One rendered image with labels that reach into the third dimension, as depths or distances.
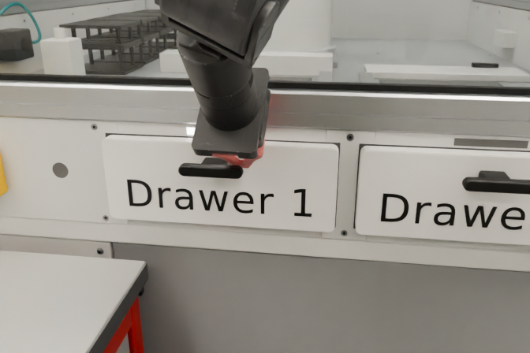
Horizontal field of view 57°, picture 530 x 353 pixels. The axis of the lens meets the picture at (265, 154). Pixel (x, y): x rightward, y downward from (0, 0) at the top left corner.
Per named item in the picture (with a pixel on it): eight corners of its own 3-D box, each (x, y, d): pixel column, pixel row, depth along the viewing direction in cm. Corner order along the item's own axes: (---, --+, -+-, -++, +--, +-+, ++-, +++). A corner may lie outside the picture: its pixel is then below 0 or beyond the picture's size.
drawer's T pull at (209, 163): (241, 180, 55) (241, 169, 54) (177, 176, 56) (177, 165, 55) (247, 168, 58) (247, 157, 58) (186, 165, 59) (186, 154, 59)
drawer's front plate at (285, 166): (334, 232, 60) (339, 148, 56) (110, 218, 63) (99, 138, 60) (334, 226, 61) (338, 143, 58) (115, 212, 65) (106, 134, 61)
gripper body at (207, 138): (270, 78, 52) (263, 31, 46) (258, 161, 48) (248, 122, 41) (212, 76, 53) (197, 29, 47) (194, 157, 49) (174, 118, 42)
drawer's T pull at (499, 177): (537, 195, 51) (539, 183, 51) (463, 191, 52) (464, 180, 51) (524, 182, 54) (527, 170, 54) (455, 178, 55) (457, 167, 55)
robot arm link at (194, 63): (158, 42, 39) (220, 64, 37) (203, -16, 41) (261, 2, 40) (181, 93, 45) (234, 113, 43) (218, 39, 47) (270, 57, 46)
